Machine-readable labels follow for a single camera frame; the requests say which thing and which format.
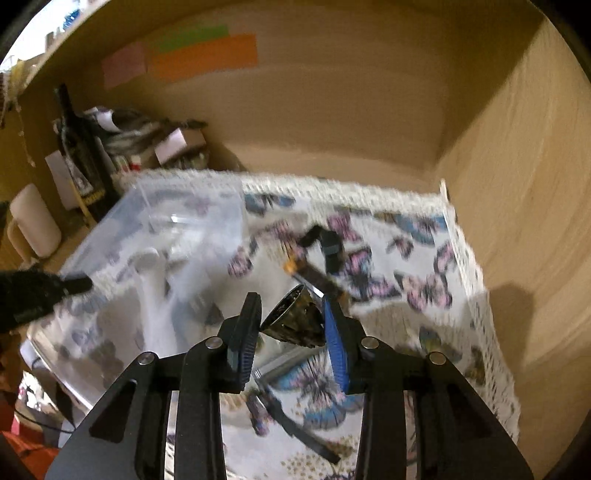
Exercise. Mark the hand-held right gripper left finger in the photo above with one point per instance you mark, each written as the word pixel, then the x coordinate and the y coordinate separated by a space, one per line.
pixel 244 344

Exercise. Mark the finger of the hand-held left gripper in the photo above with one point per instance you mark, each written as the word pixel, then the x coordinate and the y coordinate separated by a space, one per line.
pixel 69 285

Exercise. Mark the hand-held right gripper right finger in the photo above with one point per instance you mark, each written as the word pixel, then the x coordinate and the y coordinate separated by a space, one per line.
pixel 336 350

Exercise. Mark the dark patterned cone cup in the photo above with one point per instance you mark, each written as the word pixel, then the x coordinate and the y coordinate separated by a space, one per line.
pixel 293 320

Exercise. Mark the clear plastic storage box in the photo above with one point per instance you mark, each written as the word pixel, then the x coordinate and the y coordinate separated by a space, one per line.
pixel 152 272

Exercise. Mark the silver metal bar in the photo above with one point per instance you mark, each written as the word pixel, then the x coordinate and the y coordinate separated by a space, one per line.
pixel 286 362

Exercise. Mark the butterfly print cloth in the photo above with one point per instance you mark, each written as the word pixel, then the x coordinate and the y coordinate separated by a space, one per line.
pixel 360 295

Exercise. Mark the white paper roll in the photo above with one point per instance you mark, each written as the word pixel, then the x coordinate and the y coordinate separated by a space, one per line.
pixel 33 221

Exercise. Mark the dark tube with orange cap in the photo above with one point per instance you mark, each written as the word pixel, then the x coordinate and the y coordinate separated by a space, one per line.
pixel 314 277

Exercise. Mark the white object in box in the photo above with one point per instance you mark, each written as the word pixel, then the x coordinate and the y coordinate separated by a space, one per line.
pixel 152 277

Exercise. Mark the black wristwatch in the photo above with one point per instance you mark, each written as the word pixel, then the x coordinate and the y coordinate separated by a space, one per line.
pixel 328 249

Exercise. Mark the black bottle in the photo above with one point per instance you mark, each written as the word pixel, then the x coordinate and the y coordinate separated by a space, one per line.
pixel 81 157

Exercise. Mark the pile of papers and boxes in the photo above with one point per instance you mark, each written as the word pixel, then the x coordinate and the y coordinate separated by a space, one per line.
pixel 147 138

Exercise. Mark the pink paper sheet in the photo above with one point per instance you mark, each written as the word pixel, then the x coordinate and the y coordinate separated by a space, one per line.
pixel 123 64

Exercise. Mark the orange paper sheet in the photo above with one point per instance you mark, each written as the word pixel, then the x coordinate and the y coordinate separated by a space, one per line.
pixel 203 58

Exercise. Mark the green paper sheet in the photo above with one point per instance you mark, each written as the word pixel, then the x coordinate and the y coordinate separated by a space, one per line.
pixel 194 37

